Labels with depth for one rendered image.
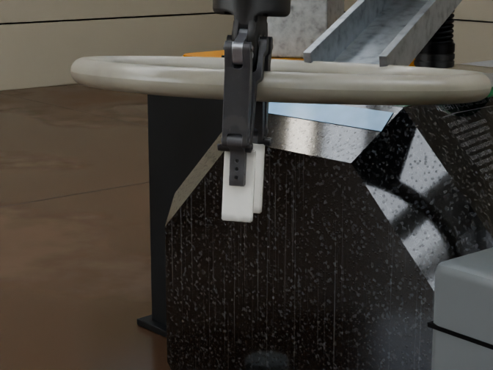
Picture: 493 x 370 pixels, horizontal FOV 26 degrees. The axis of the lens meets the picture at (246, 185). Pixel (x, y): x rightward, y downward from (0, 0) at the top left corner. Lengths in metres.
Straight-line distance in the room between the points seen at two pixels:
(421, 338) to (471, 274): 0.71
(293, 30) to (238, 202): 1.81
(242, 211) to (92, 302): 2.32
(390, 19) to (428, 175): 0.26
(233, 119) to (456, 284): 0.25
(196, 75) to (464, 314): 0.34
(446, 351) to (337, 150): 0.78
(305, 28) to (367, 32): 1.14
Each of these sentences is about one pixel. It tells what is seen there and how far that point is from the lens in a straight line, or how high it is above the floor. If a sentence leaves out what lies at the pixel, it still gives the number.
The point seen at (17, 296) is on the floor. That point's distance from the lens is 3.43.
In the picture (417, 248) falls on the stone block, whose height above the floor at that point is 0.63.
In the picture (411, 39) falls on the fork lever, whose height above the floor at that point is 0.94.
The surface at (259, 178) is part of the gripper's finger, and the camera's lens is 1.07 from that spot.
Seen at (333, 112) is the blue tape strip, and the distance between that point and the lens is 1.76.
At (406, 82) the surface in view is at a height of 0.94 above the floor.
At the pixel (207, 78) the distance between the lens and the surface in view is 1.04.
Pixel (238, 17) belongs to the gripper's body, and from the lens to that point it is 1.01.
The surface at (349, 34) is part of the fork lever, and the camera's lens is 1.62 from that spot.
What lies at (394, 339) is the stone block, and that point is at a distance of 1.68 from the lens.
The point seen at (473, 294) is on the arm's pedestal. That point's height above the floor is 0.78.
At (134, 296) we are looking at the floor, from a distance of 3.36.
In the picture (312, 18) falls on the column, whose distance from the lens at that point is 2.79.
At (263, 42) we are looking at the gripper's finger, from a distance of 1.02.
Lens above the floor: 1.07
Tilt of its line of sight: 13 degrees down
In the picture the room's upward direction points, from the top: straight up
